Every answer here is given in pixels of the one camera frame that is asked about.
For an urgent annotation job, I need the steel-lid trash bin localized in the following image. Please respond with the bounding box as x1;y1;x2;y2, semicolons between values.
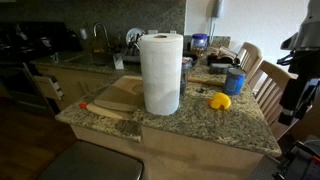
37;139;144;180

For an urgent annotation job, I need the small white box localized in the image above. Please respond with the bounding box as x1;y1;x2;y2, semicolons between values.
112;53;125;71

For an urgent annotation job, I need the white plate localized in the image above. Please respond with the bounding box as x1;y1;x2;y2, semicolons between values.
125;27;147;47

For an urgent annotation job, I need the dish rack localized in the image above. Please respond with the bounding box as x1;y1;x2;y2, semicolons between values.
121;39;142;65

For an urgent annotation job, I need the clear glass tumbler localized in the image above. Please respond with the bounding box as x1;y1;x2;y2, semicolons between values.
179;56;194;98

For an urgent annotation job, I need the white paper towel roll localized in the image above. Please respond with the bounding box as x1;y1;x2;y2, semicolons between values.
139;33;184;116

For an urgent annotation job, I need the white wall phone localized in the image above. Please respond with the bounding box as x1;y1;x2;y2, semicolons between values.
207;0;225;44

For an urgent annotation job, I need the nut jar with blue lid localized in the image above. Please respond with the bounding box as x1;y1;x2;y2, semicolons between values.
190;33;209;58

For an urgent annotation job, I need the black mount equipment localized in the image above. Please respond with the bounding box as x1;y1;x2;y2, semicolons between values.
272;134;320;180

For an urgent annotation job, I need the open wooden drawer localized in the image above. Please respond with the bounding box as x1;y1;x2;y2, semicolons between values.
33;74;65;101

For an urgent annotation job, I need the black mesh grater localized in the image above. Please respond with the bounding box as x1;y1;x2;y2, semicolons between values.
209;63;234;75

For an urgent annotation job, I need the wooden rolling pin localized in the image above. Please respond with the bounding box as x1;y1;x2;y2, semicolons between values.
188;76;226;88

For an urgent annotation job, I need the chrome kitchen faucet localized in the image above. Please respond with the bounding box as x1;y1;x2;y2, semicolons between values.
92;21;111;53

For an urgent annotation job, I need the black stove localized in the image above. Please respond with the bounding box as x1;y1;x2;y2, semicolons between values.
0;21;69;113

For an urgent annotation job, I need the light wooden cutting board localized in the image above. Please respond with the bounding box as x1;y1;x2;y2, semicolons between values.
85;75;145;121

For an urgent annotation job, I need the dark blue bowl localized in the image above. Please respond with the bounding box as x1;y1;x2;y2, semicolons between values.
182;50;200;68

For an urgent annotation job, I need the blue tin can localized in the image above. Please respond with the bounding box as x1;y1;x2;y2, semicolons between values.
223;67;248;97

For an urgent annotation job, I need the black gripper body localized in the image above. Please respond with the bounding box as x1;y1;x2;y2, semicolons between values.
278;77;319;127

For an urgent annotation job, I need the wooden slat-back chair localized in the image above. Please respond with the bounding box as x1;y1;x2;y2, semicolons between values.
235;41;264;84
254;59;300;142

